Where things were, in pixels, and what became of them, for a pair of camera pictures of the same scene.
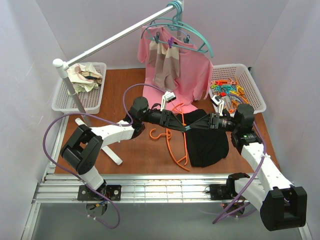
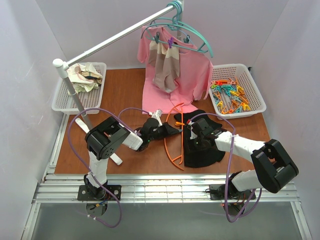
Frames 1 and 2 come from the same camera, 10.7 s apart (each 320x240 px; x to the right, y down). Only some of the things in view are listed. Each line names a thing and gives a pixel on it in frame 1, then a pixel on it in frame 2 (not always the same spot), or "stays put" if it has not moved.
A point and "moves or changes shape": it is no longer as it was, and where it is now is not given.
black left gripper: (165, 118) → (161, 129)
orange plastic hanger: (168, 134) moves or changes shape
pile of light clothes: (84, 77) stays put
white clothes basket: (63, 100) stays put
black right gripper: (214, 121) → (196, 129)
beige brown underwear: (166, 60) stays put
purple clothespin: (170, 41) stays put
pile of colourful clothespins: (232, 91) stays put
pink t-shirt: (196, 70) stays put
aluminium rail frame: (56, 187) stays put
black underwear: (206, 147) moves or changes shape
